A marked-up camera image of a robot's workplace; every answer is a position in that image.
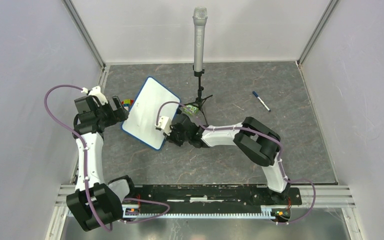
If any blue framed whiteboard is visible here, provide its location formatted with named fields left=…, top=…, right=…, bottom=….
left=121, top=76, right=181, bottom=151

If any whiteboard marker pen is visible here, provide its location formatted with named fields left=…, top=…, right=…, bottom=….
left=252, top=91, right=271, bottom=112

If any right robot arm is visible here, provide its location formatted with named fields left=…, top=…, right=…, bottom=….
left=158, top=114, right=291, bottom=204

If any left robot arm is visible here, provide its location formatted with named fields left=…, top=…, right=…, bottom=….
left=66, top=95, right=137, bottom=232

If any colourful toy block stack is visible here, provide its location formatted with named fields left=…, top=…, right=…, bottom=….
left=121, top=99, right=134, bottom=112

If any green toy block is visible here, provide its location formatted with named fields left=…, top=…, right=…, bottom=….
left=182, top=104, right=199, bottom=116

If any black microphone tripod stand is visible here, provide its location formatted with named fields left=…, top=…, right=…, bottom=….
left=185, top=69, right=213, bottom=125

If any silver microphone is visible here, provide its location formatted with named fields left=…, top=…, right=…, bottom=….
left=192, top=7, right=208, bottom=77

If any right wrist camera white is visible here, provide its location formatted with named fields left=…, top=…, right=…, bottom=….
left=155, top=116, right=172, bottom=136

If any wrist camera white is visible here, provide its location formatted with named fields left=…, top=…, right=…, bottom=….
left=155, top=116, right=172, bottom=136
left=80, top=86, right=109, bottom=105

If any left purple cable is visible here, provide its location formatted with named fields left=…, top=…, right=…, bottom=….
left=43, top=84, right=171, bottom=232

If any purple cable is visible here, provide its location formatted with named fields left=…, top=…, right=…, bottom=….
left=43, top=84, right=171, bottom=232
left=156, top=100, right=317, bottom=226

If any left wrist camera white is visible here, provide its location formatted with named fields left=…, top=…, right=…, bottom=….
left=80, top=86, right=109, bottom=105

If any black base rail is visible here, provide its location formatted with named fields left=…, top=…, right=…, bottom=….
left=122, top=184, right=303, bottom=215

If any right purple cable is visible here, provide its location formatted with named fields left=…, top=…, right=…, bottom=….
left=156, top=100, right=317, bottom=226

